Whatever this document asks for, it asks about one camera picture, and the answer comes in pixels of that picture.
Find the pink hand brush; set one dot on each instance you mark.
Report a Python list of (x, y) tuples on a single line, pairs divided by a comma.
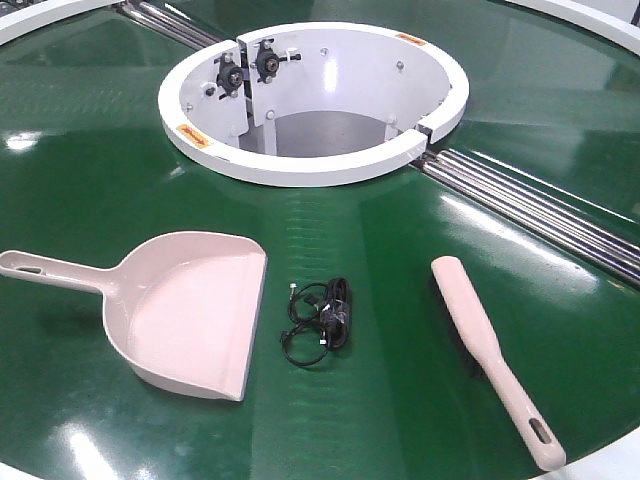
[(479, 337)]

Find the left black bearing mount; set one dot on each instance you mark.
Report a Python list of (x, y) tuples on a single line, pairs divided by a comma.
[(230, 77)]

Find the black bearing mount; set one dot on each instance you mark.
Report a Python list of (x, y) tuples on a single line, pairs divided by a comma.
[(267, 62), (230, 77)]

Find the steel rollers top left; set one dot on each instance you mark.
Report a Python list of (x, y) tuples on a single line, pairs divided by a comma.
[(167, 22)]

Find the white central ring housing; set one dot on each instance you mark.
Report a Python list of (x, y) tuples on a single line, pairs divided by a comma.
[(363, 102)]

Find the white outer rim right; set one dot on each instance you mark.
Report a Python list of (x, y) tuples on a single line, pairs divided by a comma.
[(610, 27)]

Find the orange arrow sticker front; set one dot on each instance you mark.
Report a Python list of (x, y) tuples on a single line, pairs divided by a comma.
[(194, 136)]

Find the right black bearing mount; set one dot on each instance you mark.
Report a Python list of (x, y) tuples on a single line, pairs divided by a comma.
[(267, 62)]

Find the white rim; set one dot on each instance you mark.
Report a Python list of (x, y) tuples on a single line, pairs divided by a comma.
[(25, 20), (610, 27)]

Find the pink plastic dustpan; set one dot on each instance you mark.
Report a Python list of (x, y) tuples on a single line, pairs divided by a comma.
[(181, 308)]

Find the white outer rim left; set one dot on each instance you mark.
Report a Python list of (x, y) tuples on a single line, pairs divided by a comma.
[(25, 20)]

